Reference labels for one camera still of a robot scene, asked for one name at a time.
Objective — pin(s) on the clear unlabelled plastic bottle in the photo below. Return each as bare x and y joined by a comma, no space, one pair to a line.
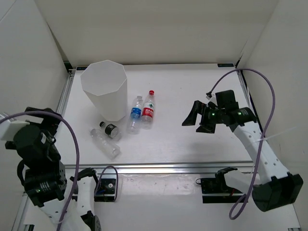
108,148

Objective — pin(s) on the blue label plastic bottle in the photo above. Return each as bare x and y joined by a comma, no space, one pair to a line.
134,121

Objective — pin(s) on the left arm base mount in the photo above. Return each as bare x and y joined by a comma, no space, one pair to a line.
107,189

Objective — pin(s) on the black label small bottle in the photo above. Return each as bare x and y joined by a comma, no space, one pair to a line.
111,130

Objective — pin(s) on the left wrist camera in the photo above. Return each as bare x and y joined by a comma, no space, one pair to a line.
9,128

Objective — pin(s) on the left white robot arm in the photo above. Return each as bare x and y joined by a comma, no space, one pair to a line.
68,202

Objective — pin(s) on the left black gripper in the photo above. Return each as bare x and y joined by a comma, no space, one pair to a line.
50,123

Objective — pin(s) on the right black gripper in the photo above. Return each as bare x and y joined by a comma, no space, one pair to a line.
198,107

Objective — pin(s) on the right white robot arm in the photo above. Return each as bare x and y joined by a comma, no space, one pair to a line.
273,185

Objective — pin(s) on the front aluminium rail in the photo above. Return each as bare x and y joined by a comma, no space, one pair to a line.
179,168

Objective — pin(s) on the red label plastic bottle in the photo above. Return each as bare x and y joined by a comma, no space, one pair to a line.
148,111

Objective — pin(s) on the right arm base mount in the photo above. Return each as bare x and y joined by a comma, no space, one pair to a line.
226,187

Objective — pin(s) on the white octagonal plastic bin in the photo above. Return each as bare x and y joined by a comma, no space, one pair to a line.
105,84

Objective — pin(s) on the left aluminium rail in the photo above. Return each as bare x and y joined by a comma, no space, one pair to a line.
66,92

